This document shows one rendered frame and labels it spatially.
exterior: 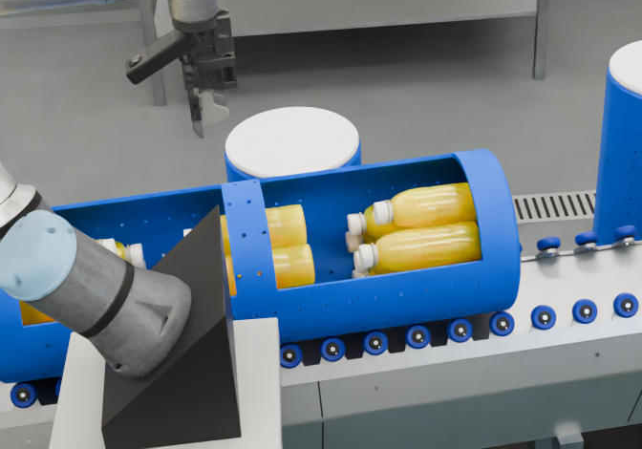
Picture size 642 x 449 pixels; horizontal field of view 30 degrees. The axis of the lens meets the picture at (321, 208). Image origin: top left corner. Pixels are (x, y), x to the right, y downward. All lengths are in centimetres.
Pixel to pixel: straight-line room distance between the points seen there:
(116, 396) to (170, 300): 16
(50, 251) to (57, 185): 286
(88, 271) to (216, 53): 44
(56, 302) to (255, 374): 35
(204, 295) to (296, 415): 56
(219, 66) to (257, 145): 68
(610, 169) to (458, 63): 220
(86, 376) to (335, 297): 43
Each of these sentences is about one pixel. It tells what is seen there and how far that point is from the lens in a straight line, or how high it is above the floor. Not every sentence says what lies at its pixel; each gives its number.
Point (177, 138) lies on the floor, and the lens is 456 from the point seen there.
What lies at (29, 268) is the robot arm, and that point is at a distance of 155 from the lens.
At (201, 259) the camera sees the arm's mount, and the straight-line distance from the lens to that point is 167.
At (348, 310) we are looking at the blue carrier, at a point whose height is 107.
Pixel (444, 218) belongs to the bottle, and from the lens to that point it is 204.
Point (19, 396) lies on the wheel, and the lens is 209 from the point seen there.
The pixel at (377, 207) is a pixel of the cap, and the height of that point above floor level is 117.
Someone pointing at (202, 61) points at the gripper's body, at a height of 150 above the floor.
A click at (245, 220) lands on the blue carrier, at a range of 194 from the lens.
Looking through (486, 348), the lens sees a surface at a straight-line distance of 213.
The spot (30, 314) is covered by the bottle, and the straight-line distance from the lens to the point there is 200.
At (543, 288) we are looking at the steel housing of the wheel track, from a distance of 226.
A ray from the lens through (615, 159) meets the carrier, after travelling 279.
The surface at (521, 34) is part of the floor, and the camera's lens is 517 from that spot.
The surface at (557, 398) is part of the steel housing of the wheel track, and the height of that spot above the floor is 78.
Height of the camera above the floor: 234
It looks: 35 degrees down
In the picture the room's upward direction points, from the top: 4 degrees counter-clockwise
